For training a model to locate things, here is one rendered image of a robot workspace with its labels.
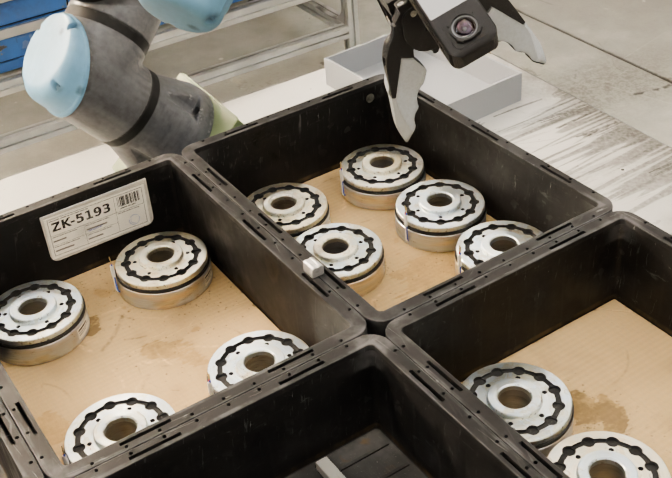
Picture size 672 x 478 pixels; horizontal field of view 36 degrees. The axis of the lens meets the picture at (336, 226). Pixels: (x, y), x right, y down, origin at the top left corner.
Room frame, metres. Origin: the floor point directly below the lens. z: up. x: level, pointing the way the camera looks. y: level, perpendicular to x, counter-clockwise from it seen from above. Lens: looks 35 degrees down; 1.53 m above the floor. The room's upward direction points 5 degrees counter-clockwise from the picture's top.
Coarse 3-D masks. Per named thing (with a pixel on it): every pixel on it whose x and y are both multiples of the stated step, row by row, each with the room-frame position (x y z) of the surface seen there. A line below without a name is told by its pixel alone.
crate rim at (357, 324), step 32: (160, 160) 1.03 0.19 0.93; (64, 192) 0.98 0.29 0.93; (0, 224) 0.93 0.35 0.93; (256, 224) 0.88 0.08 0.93; (288, 256) 0.82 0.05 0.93; (320, 288) 0.77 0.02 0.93; (352, 320) 0.72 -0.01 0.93; (320, 352) 0.68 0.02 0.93; (0, 384) 0.67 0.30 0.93; (256, 384) 0.65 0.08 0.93; (32, 416) 0.63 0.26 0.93; (192, 416) 0.61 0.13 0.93; (32, 448) 0.60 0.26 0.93; (128, 448) 0.59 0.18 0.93
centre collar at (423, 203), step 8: (424, 192) 1.01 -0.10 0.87; (432, 192) 1.01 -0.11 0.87; (440, 192) 1.01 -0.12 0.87; (448, 192) 1.00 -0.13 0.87; (456, 192) 1.00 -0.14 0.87; (424, 200) 0.99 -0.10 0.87; (456, 200) 0.99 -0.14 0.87; (424, 208) 0.98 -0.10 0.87; (432, 208) 0.97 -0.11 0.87; (440, 208) 0.97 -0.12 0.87; (448, 208) 0.97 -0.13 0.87; (456, 208) 0.97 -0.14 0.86
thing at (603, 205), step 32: (320, 96) 1.15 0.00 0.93; (256, 128) 1.09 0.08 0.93; (480, 128) 1.03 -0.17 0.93; (192, 160) 1.02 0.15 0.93; (224, 192) 0.95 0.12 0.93; (576, 192) 0.89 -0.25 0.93; (576, 224) 0.83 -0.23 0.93; (512, 256) 0.79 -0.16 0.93; (448, 288) 0.75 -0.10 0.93; (384, 320) 0.71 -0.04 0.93
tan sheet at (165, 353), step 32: (96, 288) 0.93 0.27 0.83; (224, 288) 0.91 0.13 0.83; (96, 320) 0.87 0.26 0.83; (128, 320) 0.87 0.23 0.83; (160, 320) 0.86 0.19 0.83; (192, 320) 0.86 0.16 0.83; (224, 320) 0.86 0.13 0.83; (256, 320) 0.85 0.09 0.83; (96, 352) 0.82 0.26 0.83; (128, 352) 0.82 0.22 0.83; (160, 352) 0.81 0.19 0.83; (192, 352) 0.81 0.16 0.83; (32, 384) 0.78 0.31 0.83; (64, 384) 0.78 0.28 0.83; (96, 384) 0.77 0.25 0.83; (128, 384) 0.77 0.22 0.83; (160, 384) 0.77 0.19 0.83; (192, 384) 0.76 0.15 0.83; (64, 416) 0.73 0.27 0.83
